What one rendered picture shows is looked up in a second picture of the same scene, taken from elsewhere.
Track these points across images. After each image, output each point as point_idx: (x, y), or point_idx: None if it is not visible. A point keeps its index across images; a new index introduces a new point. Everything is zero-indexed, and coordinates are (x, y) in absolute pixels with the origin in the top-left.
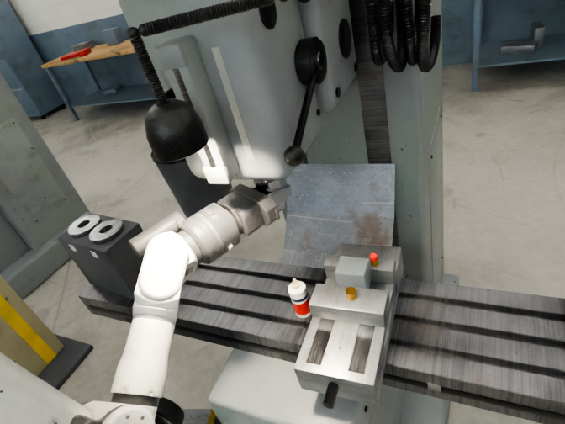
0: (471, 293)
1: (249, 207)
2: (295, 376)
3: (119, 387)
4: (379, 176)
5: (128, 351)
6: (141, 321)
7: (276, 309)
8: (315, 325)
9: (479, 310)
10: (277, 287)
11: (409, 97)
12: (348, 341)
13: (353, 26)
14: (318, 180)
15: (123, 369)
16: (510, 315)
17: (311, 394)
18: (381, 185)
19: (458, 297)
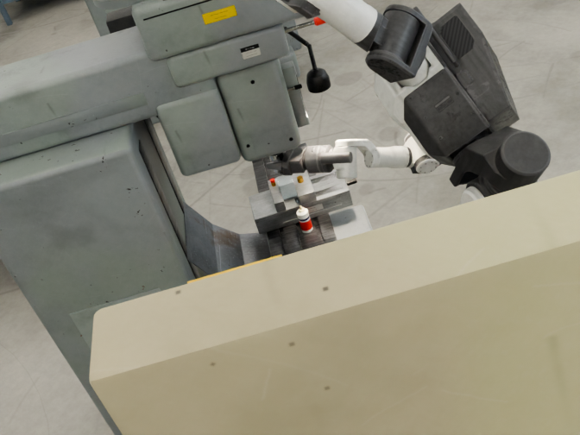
0: (261, 184)
1: (299, 147)
2: (343, 236)
3: (405, 148)
4: (191, 213)
5: (392, 149)
6: (378, 148)
7: (312, 241)
8: (320, 196)
9: (272, 178)
10: (295, 251)
11: (165, 154)
12: (323, 182)
13: (148, 129)
14: (196, 247)
15: (399, 148)
16: (270, 170)
17: (349, 225)
18: (195, 216)
19: (266, 186)
